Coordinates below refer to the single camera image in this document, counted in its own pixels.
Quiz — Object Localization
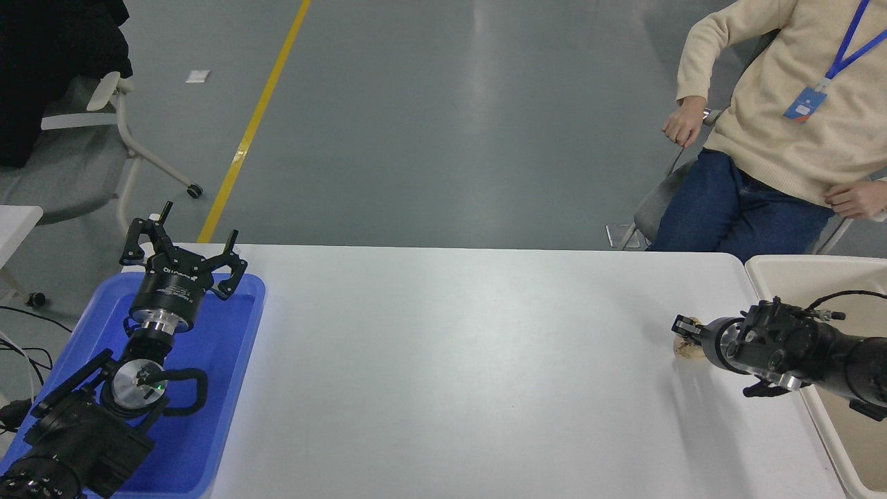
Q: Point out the person's right hand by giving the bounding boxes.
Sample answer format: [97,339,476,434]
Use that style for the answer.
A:
[662,95,708,148]

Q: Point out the large pale plastic bin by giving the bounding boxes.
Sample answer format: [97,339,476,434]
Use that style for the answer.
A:
[744,254,887,499]

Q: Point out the blue plastic tray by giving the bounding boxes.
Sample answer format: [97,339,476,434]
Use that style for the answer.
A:
[0,272,267,499]

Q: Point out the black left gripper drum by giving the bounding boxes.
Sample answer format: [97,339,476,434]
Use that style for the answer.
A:
[129,256,210,326]

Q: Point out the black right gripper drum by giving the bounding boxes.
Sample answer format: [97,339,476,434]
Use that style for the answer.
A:
[701,317,730,367]

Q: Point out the person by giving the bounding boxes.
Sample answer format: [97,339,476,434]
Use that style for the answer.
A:
[646,0,887,263]

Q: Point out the black cable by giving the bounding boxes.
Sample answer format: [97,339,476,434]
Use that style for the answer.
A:
[0,305,74,378]

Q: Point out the black coat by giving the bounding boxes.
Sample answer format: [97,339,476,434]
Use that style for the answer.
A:
[0,0,133,168]

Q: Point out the blue lanyard with badge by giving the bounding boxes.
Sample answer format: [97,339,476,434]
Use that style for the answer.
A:
[783,0,887,125]

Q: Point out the small white side table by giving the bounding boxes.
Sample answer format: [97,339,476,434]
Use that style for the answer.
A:
[0,204,44,300]

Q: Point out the person's left hand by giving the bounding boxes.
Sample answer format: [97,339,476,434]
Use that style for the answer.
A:
[824,180,887,220]

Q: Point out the white cable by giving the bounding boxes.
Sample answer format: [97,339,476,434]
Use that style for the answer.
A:
[0,331,37,404]

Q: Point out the grey chair with metal frame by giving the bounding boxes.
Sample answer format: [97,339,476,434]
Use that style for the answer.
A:
[619,107,854,254]

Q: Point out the metal floor plate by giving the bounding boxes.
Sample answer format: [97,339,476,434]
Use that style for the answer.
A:
[606,223,647,250]

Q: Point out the tan paper ball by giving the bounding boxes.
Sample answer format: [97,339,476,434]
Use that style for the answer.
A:
[674,335,708,363]

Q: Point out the white office chair grey seat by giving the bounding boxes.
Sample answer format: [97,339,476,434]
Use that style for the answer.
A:
[0,71,204,227]

